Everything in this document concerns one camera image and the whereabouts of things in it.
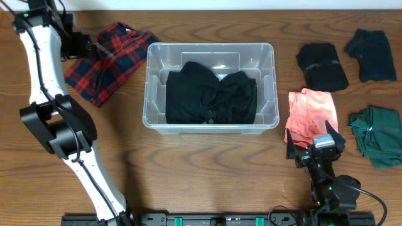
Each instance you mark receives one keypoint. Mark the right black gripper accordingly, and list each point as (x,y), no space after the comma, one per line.
(303,158)

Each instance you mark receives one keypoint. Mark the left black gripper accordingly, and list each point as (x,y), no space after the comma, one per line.
(80,44)

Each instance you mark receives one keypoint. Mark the red plaid flannel shirt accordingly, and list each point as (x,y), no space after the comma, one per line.
(119,51)

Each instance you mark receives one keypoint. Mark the black garment with band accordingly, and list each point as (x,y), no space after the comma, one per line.
(322,68)

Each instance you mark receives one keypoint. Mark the dark navy garment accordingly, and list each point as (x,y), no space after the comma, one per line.
(373,52)

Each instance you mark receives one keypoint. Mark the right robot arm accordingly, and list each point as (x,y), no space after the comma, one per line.
(336,196)

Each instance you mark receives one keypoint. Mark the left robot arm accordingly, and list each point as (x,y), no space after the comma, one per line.
(59,123)

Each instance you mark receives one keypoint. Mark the coral pink folded shirt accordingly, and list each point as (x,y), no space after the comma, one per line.
(309,110)

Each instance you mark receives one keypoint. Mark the dark green folded garment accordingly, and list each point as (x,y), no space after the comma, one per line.
(378,135)

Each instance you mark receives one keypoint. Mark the clear plastic storage bin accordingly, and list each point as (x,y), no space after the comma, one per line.
(255,59)

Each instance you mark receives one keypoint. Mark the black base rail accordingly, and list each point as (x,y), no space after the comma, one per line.
(275,218)

